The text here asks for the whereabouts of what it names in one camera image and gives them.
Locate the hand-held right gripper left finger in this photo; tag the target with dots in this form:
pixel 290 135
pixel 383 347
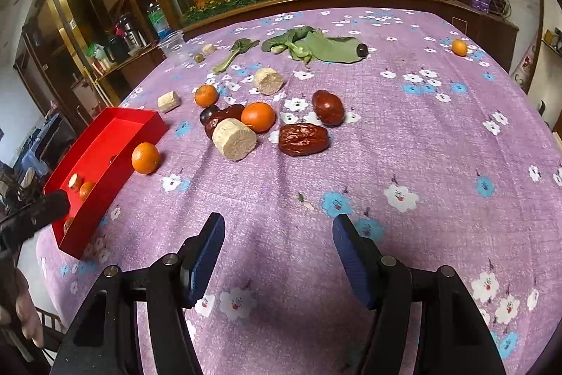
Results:
pixel 206 258

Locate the clear plastic cup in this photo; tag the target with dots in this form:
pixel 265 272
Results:
pixel 173 47

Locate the wooden sideboard cabinet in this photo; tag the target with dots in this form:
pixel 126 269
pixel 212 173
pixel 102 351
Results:
pixel 131 72

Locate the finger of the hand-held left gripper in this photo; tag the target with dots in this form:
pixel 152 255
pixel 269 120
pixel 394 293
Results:
pixel 46 208

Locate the green packet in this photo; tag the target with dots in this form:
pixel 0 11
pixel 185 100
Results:
pixel 100 55

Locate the green olive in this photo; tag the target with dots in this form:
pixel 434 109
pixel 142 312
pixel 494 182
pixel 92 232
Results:
pixel 198 58

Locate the small pale yam piece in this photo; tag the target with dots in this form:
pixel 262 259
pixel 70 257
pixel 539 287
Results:
pixel 209 48

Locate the large green leaf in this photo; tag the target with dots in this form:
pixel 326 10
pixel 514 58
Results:
pixel 333 48

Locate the steel thermos jug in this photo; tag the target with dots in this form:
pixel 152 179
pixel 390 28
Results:
pixel 130 32

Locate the plastic water bottle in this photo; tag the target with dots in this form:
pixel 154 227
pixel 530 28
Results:
pixel 157 21

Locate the person's left hand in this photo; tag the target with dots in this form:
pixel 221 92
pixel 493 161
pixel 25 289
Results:
pixel 30 313

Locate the dark purple grape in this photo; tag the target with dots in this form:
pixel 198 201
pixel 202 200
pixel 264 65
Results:
pixel 207 112
pixel 361 50

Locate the wooden gold-trimmed room divider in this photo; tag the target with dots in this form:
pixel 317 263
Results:
pixel 66 14

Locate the plump red date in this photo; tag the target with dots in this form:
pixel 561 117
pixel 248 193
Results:
pixel 328 107

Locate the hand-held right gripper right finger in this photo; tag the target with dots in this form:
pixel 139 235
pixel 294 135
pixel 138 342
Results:
pixel 351 260

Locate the black kettle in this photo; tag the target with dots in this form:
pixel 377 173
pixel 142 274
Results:
pixel 116 47

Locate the red cardboard box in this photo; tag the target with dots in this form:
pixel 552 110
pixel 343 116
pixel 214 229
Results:
pixel 109 137

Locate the wrinkled red date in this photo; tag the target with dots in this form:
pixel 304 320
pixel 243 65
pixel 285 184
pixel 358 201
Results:
pixel 304 139
pixel 223 116

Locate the small bok choy stalk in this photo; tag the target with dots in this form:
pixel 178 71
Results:
pixel 231 54

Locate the purple floral tablecloth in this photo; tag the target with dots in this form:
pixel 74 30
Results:
pixel 395 137

